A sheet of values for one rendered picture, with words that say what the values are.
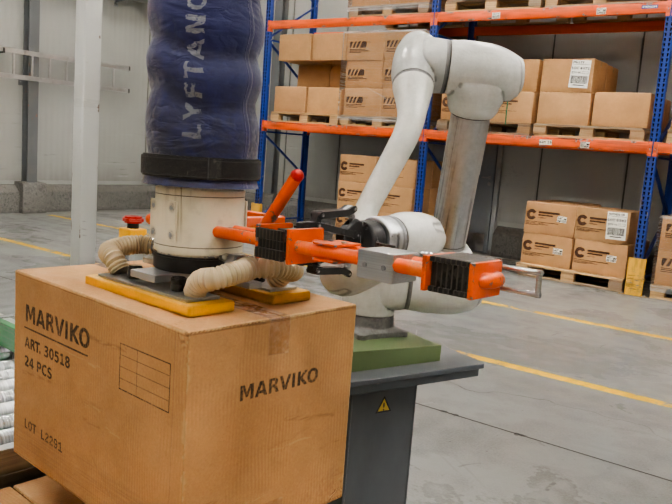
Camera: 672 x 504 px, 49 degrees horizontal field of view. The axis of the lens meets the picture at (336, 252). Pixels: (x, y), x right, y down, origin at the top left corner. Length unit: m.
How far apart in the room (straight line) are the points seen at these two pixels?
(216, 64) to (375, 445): 1.21
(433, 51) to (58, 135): 10.63
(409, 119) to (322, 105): 8.60
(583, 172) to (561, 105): 1.50
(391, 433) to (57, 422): 0.98
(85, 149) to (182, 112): 3.69
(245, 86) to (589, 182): 8.71
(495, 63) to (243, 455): 1.09
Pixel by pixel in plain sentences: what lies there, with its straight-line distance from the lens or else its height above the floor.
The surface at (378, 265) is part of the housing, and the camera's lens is 1.09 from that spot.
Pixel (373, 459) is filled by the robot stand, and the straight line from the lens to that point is 2.16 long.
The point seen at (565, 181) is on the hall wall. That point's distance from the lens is 10.00.
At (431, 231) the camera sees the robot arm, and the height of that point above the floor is 1.17.
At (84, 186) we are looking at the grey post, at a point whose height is 0.94.
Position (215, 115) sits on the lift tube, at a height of 1.36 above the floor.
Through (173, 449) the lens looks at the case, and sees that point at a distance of 1.25.
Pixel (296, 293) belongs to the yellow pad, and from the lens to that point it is 1.41.
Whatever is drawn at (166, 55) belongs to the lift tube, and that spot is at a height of 1.46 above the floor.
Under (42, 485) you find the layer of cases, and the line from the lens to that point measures 1.80.
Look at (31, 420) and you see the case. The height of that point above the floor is 0.72.
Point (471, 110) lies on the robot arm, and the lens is 1.88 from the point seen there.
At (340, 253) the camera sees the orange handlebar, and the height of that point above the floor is 1.16.
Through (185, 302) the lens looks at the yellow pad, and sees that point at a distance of 1.28.
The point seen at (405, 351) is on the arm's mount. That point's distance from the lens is 2.01.
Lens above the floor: 1.32
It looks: 8 degrees down
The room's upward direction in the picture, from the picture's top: 4 degrees clockwise
